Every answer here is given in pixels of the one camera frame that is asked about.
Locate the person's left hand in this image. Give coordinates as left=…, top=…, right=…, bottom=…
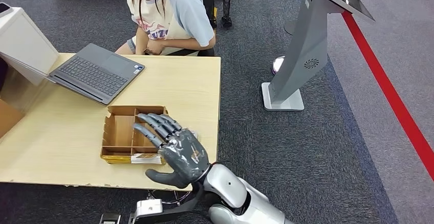
left=144, top=39, right=167, bottom=55

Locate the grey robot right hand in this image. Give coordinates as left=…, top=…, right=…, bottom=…
left=132, top=113, right=211, bottom=190

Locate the white card sleeves stack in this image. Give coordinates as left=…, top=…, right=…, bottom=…
left=130, top=153, right=164, bottom=165

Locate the person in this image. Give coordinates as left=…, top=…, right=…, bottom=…
left=114, top=0, right=216, bottom=56

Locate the grey laptop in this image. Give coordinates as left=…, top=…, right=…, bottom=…
left=0, top=42, right=146, bottom=106

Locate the cardboard organizer box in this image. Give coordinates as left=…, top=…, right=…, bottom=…
left=100, top=105, right=169, bottom=165

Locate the black white humanoid robot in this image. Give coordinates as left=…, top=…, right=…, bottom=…
left=219, top=0, right=234, bottom=28

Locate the steel floor plate white label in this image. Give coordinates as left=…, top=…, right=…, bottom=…
left=99, top=213, right=122, bottom=224

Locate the round shiny disc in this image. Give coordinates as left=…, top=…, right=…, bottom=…
left=272, top=55, right=286, bottom=75

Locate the white cabinet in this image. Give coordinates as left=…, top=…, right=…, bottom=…
left=0, top=7, right=60, bottom=86

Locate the grey round base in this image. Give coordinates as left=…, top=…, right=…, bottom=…
left=284, top=19, right=298, bottom=35

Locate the grey kiosk stand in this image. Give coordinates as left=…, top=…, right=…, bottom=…
left=261, top=0, right=376, bottom=111

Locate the black phone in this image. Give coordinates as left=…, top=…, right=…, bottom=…
left=0, top=2, right=13, bottom=17

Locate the brown cardboard box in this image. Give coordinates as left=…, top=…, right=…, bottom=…
left=0, top=100, right=25, bottom=139

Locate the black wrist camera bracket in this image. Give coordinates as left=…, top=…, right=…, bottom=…
left=130, top=182, right=206, bottom=224

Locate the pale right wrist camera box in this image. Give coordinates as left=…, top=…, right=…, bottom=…
left=135, top=198, right=164, bottom=219

